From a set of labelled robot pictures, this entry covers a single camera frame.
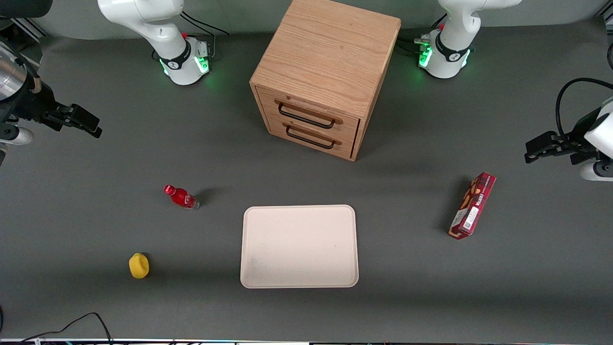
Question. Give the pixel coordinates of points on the aluminium frame rail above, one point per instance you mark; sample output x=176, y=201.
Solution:
x=606, y=17
x=28, y=28

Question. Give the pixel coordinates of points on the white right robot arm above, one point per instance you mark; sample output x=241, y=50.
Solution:
x=158, y=28

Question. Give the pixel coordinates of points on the beige plastic tray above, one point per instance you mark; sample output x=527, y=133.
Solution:
x=299, y=247

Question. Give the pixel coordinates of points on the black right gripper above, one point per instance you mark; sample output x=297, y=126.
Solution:
x=37, y=106

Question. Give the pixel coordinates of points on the small red bottle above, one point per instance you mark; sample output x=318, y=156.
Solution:
x=182, y=197

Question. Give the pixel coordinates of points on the yellow lemon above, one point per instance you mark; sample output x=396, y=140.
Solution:
x=139, y=266

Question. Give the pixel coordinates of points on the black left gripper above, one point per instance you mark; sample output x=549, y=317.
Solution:
x=568, y=143

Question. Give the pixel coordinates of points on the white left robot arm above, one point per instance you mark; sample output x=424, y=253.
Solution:
x=455, y=43

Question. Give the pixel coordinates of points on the red snack box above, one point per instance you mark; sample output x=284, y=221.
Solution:
x=471, y=206

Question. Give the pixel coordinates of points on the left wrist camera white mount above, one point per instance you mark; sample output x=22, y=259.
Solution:
x=596, y=171

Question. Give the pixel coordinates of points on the black rounded object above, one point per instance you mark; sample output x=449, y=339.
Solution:
x=24, y=6

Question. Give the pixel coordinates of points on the wooden two-drawer cabinet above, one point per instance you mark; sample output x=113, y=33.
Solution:
x=325, y=52

